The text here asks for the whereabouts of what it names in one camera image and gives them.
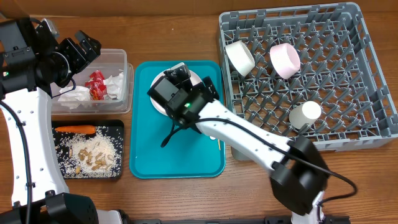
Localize white tissue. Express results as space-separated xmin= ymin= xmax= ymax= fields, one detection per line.
xmin=58 ymin=86 xmax=91 ymax=110

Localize red snack wrapper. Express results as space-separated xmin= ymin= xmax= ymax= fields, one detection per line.
xmin=85 ymin=70 xmax=107 ymax=100

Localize white napkin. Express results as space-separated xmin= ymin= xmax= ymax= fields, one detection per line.
xmin=103 ymin=72 xmax=124 ymax=100

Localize cream bowl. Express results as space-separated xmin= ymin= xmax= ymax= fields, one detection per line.
xmin=225 ymin=40 xmax=255 ymax=77

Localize pink plate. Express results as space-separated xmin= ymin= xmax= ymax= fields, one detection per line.
xmin=150 ymin=70 xmax=201 ymax=116

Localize orange carrot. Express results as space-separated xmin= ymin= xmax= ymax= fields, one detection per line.
xmin=55 ymin=125 xmax=96 ymax=134

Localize bowl with food scraps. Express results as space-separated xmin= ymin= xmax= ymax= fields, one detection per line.
xmin=270 ymin=43 xmax=300 ymax=79

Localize white small cup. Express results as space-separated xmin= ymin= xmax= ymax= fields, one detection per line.
xmin=289 ymin=101 xmax=322 ymax=129

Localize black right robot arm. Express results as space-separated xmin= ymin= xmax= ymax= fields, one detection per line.
xmin=147 ymin=76 xmax=329 ymax=223

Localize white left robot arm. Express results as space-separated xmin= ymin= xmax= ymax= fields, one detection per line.
xmin=1 ymin=17 xmax=130 ymax=223

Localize clear plastic bin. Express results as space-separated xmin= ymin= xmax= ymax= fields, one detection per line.
xmin=51 ymin=49 xmax=134 ymax=115

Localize teal plastic tray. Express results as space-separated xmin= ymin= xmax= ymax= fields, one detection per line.
xmin=129 ymin=61 xmax=226 ymax=179

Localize spilled rice and peanuts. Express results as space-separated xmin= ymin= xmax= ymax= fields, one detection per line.
xmin=54 ymin=126 xmax=124 ymax=179

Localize black tray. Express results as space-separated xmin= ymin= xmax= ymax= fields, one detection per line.
xmin=51 ymin=119 xmax=125 ymax=181

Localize grey dish rack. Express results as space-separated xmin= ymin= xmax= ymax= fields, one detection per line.
xmin=219 ymin=2 xmax=397 ymax=151

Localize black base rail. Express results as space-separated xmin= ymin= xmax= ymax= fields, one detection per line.
xmin=131 ymin=216 xmax=292 ymax=224

